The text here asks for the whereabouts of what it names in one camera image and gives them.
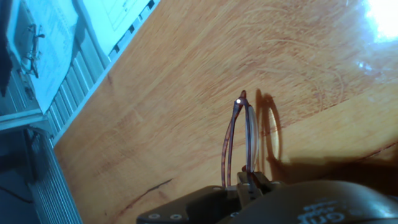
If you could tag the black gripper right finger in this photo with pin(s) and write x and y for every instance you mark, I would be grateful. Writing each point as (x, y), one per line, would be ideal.
(255, 186)

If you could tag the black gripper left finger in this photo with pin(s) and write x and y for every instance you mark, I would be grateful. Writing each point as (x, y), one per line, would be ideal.
(199, 207)

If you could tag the brown framed glasses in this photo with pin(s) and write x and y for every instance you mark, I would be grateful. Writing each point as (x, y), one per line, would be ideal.
(252, 140)

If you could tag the black framed glasses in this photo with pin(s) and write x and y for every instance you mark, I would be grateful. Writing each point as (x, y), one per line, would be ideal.
(33, 51)

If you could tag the orange-brown wooden board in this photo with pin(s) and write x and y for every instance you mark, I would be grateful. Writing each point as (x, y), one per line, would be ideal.
(202, 93)

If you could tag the upright aluminium frame post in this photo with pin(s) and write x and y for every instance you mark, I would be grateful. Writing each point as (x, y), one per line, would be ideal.
(21, 119)

